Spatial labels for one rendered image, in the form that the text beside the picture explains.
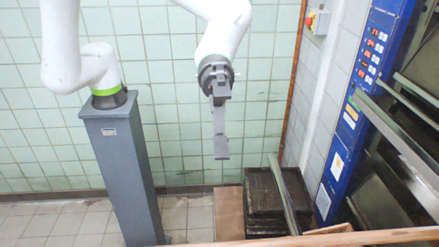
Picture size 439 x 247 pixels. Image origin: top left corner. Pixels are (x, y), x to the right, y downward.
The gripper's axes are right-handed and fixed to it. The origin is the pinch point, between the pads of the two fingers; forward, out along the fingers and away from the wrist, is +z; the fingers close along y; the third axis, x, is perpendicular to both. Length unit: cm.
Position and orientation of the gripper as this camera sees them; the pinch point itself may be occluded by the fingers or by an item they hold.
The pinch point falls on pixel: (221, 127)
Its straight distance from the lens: 50.7
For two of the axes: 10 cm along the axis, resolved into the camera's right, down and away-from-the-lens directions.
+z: 0.7, 5.6, -8.2
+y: 0.0, 8.2, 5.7
